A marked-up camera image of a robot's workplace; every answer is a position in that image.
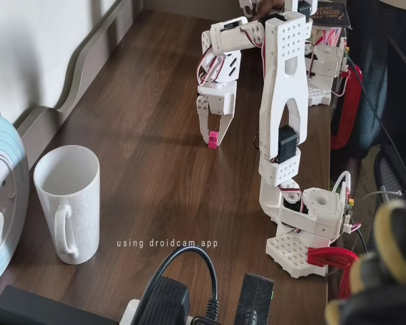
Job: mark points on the white power strip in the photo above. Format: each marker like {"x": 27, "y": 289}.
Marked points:
{"x": 130, "y": 309}

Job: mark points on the flat black bar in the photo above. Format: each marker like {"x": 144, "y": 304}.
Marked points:
{"x": 47, "y": 309}

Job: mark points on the blurry black yellow object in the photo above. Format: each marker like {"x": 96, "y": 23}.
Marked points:
{"x": 392, "y": 237}

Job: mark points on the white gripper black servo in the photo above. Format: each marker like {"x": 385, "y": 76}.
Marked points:
{"x": 220, "y": 99}

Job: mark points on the small pink block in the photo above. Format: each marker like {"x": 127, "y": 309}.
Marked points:
{"x": 212, "y": 140}

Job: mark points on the black monitor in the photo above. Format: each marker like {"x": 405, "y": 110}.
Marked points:
{"x": 404, "y": 108}

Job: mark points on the white ceramic mug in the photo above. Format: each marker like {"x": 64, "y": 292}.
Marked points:
{"x": 78, "y": 206}

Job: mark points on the black box with green light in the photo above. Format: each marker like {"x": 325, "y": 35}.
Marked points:
{"x": 255, "y": 294}

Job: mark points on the black box with gold print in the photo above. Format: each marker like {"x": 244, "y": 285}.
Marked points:
{"x": 333, "y": 15}

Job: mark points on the grey wavy board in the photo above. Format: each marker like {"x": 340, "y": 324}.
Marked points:
{"x": 88, "y": 54}

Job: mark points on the red table clamp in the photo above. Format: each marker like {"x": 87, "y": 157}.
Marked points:
{"x": 353, "y": 94}
{"x": 331, "y": 255}

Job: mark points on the person's hand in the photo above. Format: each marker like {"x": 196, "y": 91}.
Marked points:
{"x": 270, "y": 6}

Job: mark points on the black power adapter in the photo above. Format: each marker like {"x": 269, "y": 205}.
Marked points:
{"x": 164, "y": 303}

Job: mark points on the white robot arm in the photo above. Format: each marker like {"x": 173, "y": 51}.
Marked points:
{"x": 286, "y": 84}

